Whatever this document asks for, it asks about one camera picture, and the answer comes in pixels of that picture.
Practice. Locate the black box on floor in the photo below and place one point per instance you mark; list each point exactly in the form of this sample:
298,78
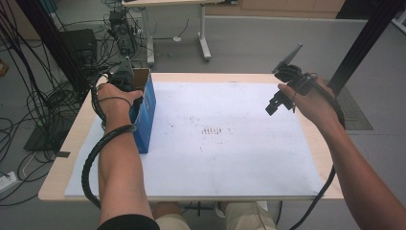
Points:
79,44

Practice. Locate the white desk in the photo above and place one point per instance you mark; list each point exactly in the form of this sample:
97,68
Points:
204,32

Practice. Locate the person's right hand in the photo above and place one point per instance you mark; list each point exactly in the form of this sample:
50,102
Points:
316,105

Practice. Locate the person's leg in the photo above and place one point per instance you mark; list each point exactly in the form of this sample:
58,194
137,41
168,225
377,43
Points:
249,217
170,218

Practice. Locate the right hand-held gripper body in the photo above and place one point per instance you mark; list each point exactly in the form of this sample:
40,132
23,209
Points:
295,78

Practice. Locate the white table mat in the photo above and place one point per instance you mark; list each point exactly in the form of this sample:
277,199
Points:
230,153

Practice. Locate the person's right leg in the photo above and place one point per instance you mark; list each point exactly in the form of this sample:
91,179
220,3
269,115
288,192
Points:
249,217

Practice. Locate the blue cardboard box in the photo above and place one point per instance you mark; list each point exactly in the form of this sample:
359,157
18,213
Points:
145,121

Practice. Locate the black tape strip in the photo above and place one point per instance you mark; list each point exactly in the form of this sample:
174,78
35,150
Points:
63,154

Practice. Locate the white power strip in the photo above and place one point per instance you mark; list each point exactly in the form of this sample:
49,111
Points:
7,181

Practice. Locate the grey floor mat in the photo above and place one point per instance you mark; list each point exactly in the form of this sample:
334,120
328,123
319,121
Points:
354,115

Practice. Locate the black frame post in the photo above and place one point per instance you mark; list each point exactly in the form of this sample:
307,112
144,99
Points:
54,48
367,35

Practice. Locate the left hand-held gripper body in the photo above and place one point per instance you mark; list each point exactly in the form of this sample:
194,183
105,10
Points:
124,76

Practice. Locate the person's left hand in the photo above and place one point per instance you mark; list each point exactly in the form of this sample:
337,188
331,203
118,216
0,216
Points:
116,102

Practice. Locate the person's black sleeve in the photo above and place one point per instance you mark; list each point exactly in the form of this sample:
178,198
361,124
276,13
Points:
130,223

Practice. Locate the person's left leg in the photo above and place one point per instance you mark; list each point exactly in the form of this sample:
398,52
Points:
170,218

